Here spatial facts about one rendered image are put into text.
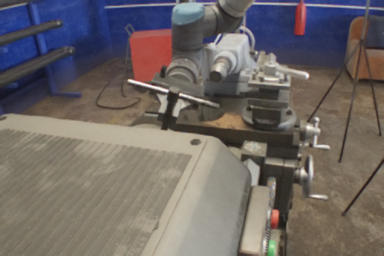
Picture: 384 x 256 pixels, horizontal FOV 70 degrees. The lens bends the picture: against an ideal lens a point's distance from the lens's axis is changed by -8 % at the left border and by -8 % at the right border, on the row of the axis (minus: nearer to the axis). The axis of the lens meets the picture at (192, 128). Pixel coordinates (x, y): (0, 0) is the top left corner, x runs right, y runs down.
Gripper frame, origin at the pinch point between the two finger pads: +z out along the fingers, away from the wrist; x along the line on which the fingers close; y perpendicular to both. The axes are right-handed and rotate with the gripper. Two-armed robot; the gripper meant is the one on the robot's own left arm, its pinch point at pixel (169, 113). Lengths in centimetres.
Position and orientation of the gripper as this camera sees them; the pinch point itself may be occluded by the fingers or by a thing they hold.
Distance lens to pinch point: 66.8
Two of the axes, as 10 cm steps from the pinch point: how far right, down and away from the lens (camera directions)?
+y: 2.6, -7.6, -5.9
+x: 9.6, 2.8, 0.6
